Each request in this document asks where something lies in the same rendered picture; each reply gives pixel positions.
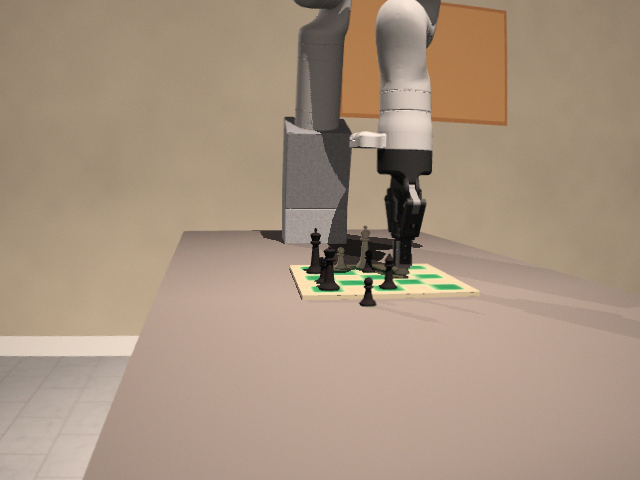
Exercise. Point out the green and cream chessboard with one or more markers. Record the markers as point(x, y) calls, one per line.
point(424, 281)

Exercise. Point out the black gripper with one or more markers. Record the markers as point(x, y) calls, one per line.
point(405, 165)

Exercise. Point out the white pawn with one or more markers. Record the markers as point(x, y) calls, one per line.
point(341, 264)

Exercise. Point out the white king chess piece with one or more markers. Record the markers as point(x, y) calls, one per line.
point(365, 238)

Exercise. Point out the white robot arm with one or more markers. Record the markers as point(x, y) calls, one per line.
point(405, 90)

